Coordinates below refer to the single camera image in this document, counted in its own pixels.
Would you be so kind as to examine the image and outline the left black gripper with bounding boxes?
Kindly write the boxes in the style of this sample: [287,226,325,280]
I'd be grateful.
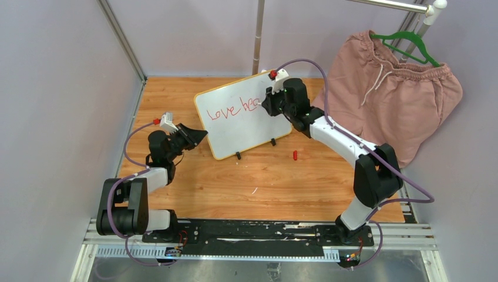
[166,124,207,163]

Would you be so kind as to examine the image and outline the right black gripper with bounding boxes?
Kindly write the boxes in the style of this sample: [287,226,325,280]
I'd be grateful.
[263,83,295,118]

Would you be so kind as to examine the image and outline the yellow framed whiteboard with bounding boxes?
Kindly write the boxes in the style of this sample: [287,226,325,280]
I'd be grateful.
[194,71,292,160]

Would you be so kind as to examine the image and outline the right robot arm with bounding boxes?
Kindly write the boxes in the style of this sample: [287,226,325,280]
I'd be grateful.
[262,78,403,246]

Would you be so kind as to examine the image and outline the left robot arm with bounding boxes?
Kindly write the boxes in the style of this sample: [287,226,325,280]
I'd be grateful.
[96,123,208,243]

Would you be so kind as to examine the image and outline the pink shorts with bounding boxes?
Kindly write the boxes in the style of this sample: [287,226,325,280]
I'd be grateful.
[312,30,463,167]

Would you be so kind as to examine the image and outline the green clothes hanger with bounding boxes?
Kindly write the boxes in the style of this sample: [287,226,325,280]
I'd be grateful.
[369,31,442,68]

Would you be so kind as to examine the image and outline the white metal clothes rack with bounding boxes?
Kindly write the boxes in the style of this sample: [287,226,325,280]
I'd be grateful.
[251,1,448,75]

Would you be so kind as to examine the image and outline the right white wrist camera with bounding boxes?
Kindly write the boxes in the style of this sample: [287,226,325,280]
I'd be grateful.
[268,68,290,94]

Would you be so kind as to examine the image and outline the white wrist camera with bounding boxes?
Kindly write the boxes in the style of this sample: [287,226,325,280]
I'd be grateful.
[159,112,178,133]
[268,68,290,94]

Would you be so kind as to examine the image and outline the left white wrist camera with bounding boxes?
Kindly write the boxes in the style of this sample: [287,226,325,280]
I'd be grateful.
[159,112,178,133]

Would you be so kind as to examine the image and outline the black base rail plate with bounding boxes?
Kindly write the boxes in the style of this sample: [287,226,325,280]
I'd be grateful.
[83,217,436,269]

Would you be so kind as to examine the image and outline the grey aluminium corner post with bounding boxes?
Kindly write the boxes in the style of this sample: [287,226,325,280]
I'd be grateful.
[96,0,147,85]

